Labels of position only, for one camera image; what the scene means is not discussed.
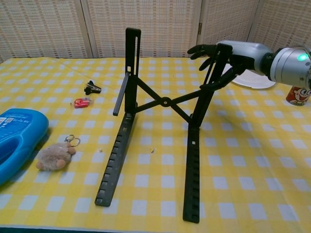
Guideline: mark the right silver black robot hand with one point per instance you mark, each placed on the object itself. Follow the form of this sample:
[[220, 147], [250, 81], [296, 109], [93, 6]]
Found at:
[[247, 54]]

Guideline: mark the black folding laptop stand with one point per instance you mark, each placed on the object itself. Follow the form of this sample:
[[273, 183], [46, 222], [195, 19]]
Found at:
[[192, 174]]

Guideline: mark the blue detergent bottle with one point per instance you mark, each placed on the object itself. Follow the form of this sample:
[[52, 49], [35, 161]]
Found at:
[[24, 136]]

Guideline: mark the white round plate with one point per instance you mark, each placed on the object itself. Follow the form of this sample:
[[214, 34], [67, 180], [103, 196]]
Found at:
[[252, 83]]

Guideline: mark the small red toy car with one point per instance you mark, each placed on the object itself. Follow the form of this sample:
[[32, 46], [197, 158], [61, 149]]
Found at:
[[81, 102]]

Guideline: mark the yellow white checkered tablecloth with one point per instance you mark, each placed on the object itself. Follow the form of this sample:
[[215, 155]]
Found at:
[[243, 170]]

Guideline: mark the red cartoon drink can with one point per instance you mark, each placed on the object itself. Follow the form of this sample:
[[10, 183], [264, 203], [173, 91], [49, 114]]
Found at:
[[298, 95]]

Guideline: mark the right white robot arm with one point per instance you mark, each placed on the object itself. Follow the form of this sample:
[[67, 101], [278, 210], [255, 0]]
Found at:
[[289, 65]]

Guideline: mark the black binder clip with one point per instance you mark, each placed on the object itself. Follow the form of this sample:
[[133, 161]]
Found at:
[[93, 89]]

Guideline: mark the woven folding screen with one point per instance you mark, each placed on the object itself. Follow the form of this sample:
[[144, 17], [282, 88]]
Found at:
[[158, 19]]

